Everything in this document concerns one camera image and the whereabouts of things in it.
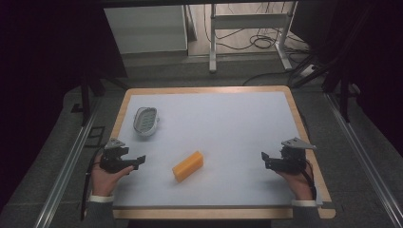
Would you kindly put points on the white oval soap dish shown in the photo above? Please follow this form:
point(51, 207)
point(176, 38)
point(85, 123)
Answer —
point(145, 122)

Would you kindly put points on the aluminium rail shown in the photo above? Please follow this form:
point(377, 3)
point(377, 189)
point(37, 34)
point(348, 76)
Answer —
point(364, 158)
point(66, 171)

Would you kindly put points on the person's left hand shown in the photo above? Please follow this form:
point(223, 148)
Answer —
point(104, 182)

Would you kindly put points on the person's right hand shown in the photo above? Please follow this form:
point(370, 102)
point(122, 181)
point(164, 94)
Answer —
point(297, 186)

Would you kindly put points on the white cabinet panel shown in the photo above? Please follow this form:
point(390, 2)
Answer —
point(145, 28)

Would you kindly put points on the white metal desk frame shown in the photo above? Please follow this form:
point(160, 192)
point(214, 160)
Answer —
point(250, 21)

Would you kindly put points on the black metal stand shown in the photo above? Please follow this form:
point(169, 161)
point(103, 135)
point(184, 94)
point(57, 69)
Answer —
point(85, 95)

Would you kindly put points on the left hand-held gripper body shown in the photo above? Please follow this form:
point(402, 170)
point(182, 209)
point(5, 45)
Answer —
point(114, 160)

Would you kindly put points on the white table mat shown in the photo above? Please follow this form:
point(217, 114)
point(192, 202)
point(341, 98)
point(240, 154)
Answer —
point(221, 133)

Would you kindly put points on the white power strip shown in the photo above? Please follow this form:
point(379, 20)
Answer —
point(308, 70)

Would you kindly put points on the orange soap bar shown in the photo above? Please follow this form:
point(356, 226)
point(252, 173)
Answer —
point(188, 166)

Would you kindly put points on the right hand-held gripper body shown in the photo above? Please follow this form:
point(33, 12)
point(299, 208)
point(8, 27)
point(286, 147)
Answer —
point(291, 160)

